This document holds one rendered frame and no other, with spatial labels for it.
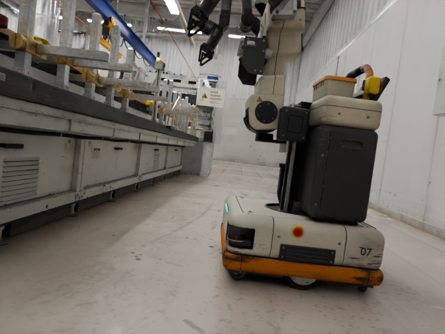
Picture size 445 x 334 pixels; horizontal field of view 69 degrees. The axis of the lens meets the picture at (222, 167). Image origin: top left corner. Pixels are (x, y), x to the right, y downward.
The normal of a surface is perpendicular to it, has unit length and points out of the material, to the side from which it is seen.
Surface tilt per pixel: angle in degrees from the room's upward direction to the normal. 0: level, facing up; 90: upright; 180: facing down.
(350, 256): 90
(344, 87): 92
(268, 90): 90
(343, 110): 90
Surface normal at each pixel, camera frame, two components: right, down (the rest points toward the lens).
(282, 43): 0.02, 0.06
